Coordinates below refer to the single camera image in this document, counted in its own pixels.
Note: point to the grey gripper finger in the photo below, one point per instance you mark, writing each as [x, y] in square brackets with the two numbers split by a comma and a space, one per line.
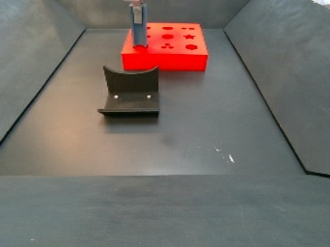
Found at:
[136, 9]

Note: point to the blue arch object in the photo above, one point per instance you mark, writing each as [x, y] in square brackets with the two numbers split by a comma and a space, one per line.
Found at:
[139, 30]

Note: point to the red shape sorter block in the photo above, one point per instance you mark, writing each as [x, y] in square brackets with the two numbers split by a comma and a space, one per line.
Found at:
[176, 48]

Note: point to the black curved holder stand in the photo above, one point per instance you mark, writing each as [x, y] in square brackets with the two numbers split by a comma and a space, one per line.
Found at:
[132, 92]

